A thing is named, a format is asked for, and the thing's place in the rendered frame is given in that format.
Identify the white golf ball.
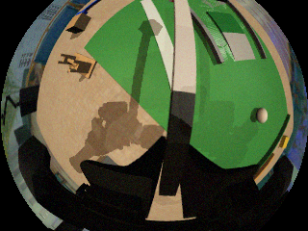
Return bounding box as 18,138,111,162
257,108,267,123

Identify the white flat bar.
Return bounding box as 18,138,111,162
141,0,173,89

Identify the green flat mat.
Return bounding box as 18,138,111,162
84,0,288,169

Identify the yellow rectangular block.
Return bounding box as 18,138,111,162
280,135,289,149

